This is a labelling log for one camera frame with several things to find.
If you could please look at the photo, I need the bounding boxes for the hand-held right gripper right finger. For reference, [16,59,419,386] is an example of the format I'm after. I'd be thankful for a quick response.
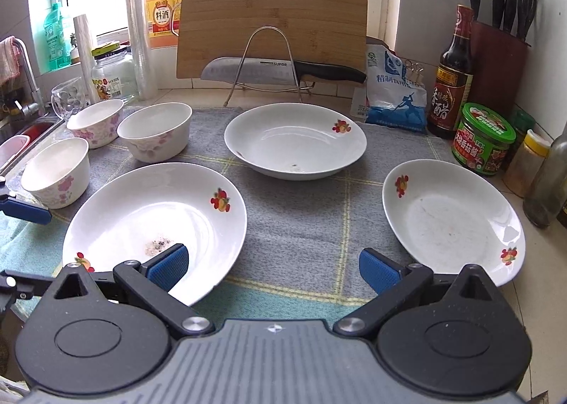
[333,248,494,340]

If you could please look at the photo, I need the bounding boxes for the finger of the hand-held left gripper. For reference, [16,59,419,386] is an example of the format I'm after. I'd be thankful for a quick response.
[0,269,56,302]
[0,180,52,226]

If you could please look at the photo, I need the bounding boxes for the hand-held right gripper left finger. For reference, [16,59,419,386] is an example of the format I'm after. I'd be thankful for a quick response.
[53,243,215,340]

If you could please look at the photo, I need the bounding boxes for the white floral plate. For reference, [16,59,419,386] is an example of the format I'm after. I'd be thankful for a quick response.
[382,159,526,288]
[62,162,248,307]
[224,103,368,181]

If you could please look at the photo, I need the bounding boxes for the white pink-floral bowl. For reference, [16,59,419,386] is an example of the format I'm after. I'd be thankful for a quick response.
[116,102,193,163]
[66,98,125,150]
[21,137,91,210]

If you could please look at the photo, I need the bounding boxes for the red plastic basin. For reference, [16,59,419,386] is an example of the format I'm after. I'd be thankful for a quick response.
[20,118,60,143]

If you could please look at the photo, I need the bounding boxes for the grey green checked towel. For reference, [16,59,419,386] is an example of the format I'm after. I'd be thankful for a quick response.
[0,105,453,316]

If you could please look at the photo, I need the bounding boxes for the clear glass mug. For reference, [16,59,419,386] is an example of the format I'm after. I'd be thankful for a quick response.
[50,78,91,122]

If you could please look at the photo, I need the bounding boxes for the metal faucet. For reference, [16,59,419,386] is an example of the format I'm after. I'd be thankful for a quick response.
[0,39,47,119]

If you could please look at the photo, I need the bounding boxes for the pink cloth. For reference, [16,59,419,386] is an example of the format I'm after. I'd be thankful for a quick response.
[0,36,22,86]

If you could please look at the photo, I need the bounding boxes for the green-lidded sauce jar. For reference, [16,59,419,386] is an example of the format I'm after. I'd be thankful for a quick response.
[451,102,517,177]

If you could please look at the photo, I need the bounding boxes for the green dish soap bottle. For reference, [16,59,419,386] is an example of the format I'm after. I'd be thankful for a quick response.
[43,0,73,73]

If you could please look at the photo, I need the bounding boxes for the cling film roll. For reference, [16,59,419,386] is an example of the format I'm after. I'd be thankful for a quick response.
[73,13,102,104]

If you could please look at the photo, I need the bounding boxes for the blue white salt bag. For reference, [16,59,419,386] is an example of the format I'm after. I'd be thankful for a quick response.
[352,39,428,134]

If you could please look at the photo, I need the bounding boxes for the yellow-lidded spice jar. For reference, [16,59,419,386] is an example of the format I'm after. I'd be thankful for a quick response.
[503,130,551,199]

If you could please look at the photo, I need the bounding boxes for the clear glass bottle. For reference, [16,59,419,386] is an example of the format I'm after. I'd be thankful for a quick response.
[523,125,567,228]

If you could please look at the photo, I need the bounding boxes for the dark vinegar bottle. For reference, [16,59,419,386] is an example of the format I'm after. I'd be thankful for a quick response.
[426,4,475,140]

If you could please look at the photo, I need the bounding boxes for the binder clips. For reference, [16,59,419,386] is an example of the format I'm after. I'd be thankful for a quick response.
[404,59,425,82]

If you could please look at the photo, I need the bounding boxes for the green-capped dark bottle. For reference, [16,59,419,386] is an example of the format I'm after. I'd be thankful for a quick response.
[505,109,537,166]

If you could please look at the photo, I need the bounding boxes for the stack of clear plastic cups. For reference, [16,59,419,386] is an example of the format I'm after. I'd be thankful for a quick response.
[124,0,153,100]

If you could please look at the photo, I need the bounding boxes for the dark red knife block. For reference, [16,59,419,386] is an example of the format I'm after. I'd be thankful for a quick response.
[468,20,531,121]

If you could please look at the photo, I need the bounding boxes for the bamboo cutting board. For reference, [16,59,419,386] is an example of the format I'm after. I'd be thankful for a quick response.
[176,0,369,79]

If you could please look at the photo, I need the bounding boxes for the black kitchen scissors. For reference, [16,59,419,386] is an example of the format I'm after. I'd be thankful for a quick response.
[516,0,538,42]

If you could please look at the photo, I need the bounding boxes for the black-handled kitchen knife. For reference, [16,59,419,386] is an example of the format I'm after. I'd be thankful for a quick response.
[200,56,368,85]

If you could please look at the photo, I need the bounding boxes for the metal wire rack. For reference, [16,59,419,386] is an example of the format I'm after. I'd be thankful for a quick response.
[224,26,316,107]

